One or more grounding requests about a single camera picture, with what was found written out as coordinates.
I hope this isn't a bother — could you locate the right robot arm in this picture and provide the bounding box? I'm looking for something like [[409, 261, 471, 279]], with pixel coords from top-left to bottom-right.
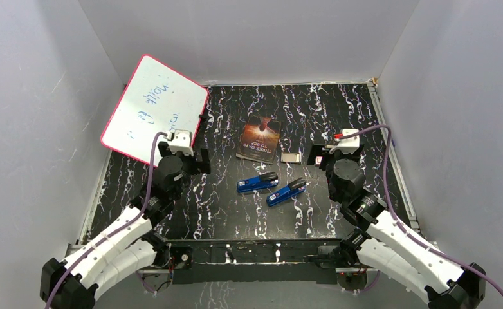
[[307, 144, 486, 308]]

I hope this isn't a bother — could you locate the staples box tray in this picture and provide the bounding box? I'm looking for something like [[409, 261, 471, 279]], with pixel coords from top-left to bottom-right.
[[280, 152, 302, 164]]

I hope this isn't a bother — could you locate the red staples box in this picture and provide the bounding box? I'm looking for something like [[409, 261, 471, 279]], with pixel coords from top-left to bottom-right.
[[315, 156, 323, 167]]

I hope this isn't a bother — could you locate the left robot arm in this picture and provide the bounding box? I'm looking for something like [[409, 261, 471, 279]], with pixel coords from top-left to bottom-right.
[[40, 140, 211, 308]]

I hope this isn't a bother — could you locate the aluminium frame rail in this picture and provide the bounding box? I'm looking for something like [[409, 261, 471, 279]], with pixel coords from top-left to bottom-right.
[[53, 243, 171, 309]]

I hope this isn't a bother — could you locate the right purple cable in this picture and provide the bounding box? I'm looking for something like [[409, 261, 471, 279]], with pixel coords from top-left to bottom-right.
[[334, 124, 503, 309]]

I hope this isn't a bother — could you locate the three days to see book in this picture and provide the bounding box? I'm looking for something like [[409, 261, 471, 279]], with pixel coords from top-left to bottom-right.
[[236, 115, 282, 164]]

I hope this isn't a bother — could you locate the pink framed whiteboard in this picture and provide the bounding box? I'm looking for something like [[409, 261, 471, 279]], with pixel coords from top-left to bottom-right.
[[100, 54, 208, 164]]

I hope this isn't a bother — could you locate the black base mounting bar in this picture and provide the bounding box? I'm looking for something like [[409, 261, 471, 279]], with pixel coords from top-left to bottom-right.
[[130, 238, 369, 286]]

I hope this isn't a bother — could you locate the blue stapler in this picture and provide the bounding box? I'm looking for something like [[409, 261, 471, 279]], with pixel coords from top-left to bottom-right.
[[266, 178, 307, 207], [237, 172, 279, 193]]

